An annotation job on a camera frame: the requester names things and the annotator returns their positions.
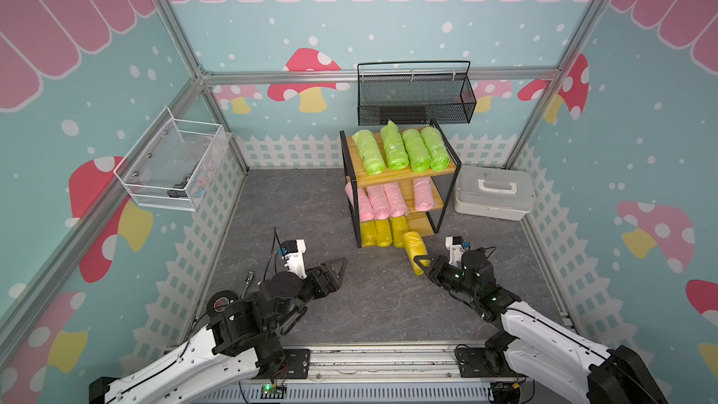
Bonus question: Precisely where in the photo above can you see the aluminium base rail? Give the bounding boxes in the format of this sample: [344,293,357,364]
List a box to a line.
[192,343,543,403]

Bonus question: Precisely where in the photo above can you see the black wire mesh basket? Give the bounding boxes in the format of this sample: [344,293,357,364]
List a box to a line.
[356,60,477,126]

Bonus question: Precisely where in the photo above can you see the green circuit board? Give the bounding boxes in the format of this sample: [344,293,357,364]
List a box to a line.
[260,383,287,400]

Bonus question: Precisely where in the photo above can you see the white plastic storage box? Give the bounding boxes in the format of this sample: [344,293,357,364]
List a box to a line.
[454,166,537,221]

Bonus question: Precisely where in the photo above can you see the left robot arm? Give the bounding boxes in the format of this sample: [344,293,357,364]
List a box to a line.
[89,239,348,403]

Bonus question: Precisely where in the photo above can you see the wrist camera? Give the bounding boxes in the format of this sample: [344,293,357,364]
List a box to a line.
[280,239,307,280]
[445,236,470,267]

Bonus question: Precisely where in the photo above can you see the yellow roll front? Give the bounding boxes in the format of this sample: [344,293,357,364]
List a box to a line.
[375,220,394,248]

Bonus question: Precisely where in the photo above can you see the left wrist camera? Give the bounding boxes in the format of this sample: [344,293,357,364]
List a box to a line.
[280,239,307,280]

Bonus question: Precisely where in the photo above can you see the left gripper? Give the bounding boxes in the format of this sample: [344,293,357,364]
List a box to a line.
[269,258,348,331]

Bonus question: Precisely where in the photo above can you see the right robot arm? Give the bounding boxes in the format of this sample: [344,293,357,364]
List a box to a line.
[411,244,667,403]

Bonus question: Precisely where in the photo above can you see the black object in white basket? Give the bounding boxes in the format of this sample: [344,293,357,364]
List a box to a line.
[168,179,189,198]

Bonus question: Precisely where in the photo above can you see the wooden three-tier shelf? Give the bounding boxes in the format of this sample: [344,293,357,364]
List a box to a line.
[340,119,462,248]

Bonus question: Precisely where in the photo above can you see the yellow roll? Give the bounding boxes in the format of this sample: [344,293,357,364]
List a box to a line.
[360,221,378,248]
[402,231,430,276]
[375,220,394,248]
[390,216,409,248]

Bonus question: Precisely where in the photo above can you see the black tape roll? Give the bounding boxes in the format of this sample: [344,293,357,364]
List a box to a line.
[206,290,239,318]

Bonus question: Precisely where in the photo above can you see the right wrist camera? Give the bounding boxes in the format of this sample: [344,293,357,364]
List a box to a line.
[445,236,470,267]

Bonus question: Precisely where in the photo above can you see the green roll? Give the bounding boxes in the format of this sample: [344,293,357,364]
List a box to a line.
[352,129,386,175]
[381,120,409,170]
[421,126,452,172]
[402,129,431,173]

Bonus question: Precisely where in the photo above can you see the white wire mesh basket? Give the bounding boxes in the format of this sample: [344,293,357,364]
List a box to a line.
[114,108,229,211]

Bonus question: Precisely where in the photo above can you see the pink roll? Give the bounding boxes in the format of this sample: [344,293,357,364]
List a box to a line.
[366,184,391,220]
[412,177,437,212]
[383,183,409,218]
[345,183,375,223]

